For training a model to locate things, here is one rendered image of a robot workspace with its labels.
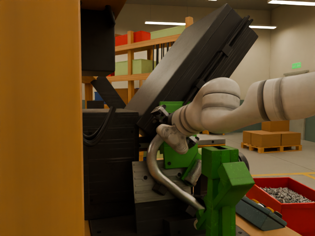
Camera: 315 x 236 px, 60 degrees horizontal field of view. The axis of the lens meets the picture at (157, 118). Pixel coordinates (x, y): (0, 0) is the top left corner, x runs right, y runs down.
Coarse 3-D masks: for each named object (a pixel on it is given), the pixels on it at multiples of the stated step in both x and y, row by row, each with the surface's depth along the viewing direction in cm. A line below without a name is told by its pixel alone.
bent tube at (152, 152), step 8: (152, 144) 79; (160, 144) 79; (152, 152) 78; (152, 160) 77; (152, 168) 77; (152, 176) 77; (160, 176) 77; (168, 184) 77; (176, 184) 79; (176, 192) 78; (184, 192) 78; (184, 200) 78; (192, 200) 78; (200, 208) 79
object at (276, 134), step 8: (288, 120) 706; (264, 128) 718; (272, 128) 696; (280, 128) 702; (288, 128) 707; (248, 136) 690; (256, 136) 658; (264, 136) 643; (272, 136) 650; (280, 136) 658; (288, 136) 663; (296, 136) 670; (248, 144) 692; (256, 144) 658; (264, 144) 644; (272, 144) 652; (280, 144) 660; (288, 144) 665; (296, 144) 671; (264, 152) 645; (272, 152) 651
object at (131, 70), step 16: (128, 32) 410; (144, 32) 405; (160, 32) 378; (176, 32) 360; (128, 48) 406; (144, 48) 436; (128, 64) 414; (144, 64) 406; (112, 80) 434; (128, 80) 410; (96, 96) 480; (128, 96) 417; (144, 160) 411
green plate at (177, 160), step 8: (160, 104) 85; (168, 104) 86; (176, 104) 87; (168, 112) 85; (160, 152) 90; (168, 152) 83; (176, 152) 84; (192, 152) 85; (168, 160) 82; (176, 160) 83; (184, 160) 84; (168, 168) 82
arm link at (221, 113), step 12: (252, 84) 46; (204, 96) 51; (216, 96) 49; (228, 96) 49; (252, 96) 44; (204, 108) 50; (216, 108) 49; (228, 108) 48; (240, 108) 45; (252, 108) 45; (204, 120) 50; (216, 120) 48; (228, 120) 47; (240, 120) 47; (252, 120) 46; (264, 120) 45; (216, 132) 51; (228, 132) 51
